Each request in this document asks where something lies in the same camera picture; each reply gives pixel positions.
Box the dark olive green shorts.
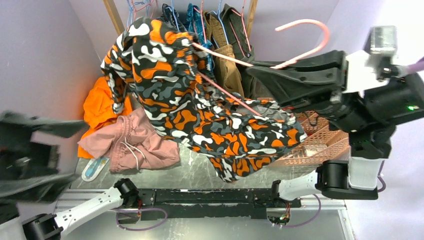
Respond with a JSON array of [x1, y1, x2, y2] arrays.
[[220, 4, 259, 99]]

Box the peach plastic file organizer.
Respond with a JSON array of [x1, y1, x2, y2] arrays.
[[269, 111, 350, 167]]

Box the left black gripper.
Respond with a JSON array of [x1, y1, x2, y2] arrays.
[[0, 108, 91, 200]]

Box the tan brown shorts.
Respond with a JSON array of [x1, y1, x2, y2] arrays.
[[203, 11, 246, 99]]

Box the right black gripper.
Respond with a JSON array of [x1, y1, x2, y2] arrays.
[[245, 49, 371, 133]]

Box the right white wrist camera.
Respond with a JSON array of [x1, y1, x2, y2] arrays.
[[342, 25, 402, 95]]

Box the aluminium frame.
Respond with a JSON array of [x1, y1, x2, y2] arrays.
[[65, 196, 356, 240]]

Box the black grey patterned shorts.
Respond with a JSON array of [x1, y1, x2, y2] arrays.
[[161, 3, 180, 32]]

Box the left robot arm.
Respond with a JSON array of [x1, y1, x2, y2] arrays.
[[0, 111, 140, 240]]

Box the orange camouflage shorts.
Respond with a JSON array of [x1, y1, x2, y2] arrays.
[[100, 17, 307, 183]]

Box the blue patterned shorts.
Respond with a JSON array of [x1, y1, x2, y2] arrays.
[[185, 3, 216, 74]]

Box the wooden clothes rack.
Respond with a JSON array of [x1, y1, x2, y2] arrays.
[[103, 0, 258, 38]]

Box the light blue oval object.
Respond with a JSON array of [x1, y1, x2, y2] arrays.
[[81, 156, 109, 182]]

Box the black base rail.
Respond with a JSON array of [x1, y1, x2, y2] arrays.
[[134, 188, 302, 220]]

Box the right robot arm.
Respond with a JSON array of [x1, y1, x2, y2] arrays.
[[246, 50, 424, 207]]

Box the pink drawstring shorts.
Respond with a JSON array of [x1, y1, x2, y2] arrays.
[[78, 107, 180, 173]]

